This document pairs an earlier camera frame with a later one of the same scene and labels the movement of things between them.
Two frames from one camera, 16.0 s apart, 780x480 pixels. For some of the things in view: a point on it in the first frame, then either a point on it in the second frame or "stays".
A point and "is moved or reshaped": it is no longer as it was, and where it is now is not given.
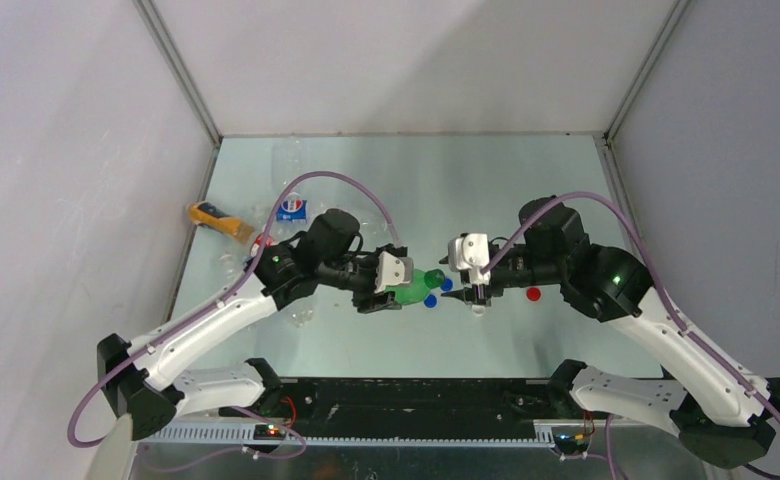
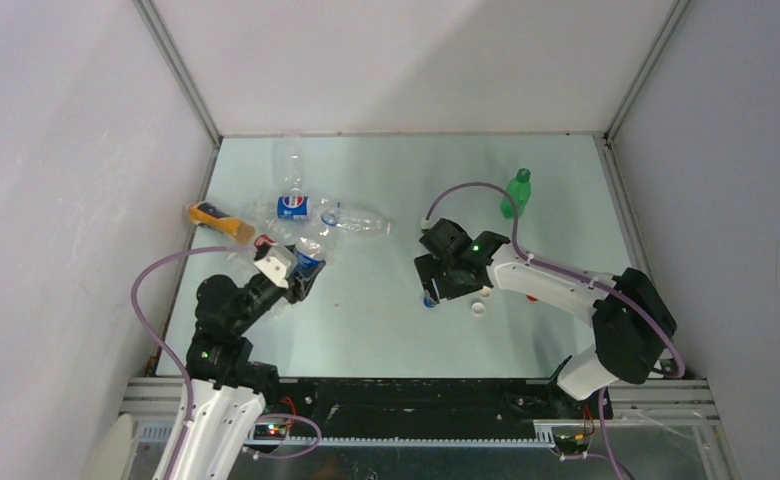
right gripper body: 517,267 -> 448,284
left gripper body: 351,272 -> 258,294
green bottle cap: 434,278 is moved or reshaped
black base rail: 404,409 stays
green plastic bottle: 413,293 -> 520,191
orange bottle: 208,215 stays
